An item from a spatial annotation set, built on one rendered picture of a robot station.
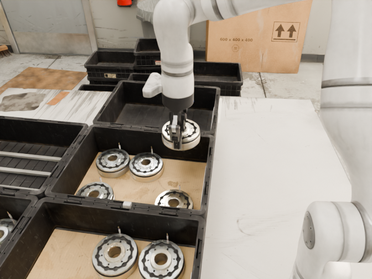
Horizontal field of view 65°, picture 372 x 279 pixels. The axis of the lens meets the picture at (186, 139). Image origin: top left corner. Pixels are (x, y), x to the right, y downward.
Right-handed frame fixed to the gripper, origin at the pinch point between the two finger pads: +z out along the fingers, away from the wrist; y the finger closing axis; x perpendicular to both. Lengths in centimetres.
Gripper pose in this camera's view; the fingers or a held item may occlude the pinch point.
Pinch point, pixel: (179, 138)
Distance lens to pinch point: 76.8
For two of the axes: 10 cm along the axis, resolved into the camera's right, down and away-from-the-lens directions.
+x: -9.9, -0.9, 1.2
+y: 1.5, -6.1, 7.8
